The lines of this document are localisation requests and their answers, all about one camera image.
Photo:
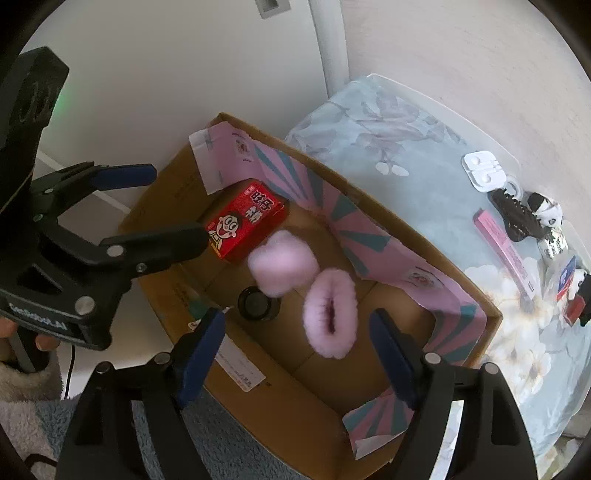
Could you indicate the blue white small packet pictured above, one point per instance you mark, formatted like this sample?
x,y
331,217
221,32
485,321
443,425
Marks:
x,y
567,277

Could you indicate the long pink box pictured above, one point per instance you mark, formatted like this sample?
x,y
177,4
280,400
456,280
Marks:
x,y
503,249

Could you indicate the shiny silver packet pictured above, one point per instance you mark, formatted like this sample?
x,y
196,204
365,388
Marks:
x,y
553,244

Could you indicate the person's left forearm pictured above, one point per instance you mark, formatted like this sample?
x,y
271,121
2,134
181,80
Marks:
x,y
27,387

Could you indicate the pink fluffy heart pom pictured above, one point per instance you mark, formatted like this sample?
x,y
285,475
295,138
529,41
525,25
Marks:
x,y
281,263

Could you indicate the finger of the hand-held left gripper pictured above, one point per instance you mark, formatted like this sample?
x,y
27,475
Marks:
x,y
124,175
157,247

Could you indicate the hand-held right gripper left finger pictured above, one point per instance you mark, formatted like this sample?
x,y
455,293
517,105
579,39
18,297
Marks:
x,y
204,355

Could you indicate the white wall socket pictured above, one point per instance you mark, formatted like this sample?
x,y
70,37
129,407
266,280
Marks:
x,y
273,7

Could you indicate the white earphone case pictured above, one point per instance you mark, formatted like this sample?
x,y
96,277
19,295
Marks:
x,y
482,168

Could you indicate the black hair claw clip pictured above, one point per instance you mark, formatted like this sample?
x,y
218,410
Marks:
x,y
517,217

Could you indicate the person's left hand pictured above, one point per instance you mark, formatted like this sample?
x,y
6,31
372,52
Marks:
x,y
4,337

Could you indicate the red milk carton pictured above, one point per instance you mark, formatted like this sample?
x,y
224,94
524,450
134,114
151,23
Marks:
x,y
240,221

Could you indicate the pink fluffy scrunchie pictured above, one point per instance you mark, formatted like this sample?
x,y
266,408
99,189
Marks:
x,y
319,342

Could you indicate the brown cardboard box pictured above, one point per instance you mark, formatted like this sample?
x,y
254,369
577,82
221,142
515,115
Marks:
x,y
286,383

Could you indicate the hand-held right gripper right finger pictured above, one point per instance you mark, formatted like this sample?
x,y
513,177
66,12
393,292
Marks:
x,y
392,355

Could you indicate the small black jar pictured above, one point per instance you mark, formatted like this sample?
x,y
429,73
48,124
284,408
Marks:
x,y
254,304

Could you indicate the floral light blue tablecloth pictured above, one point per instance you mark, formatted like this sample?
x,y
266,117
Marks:
x,y
415,212

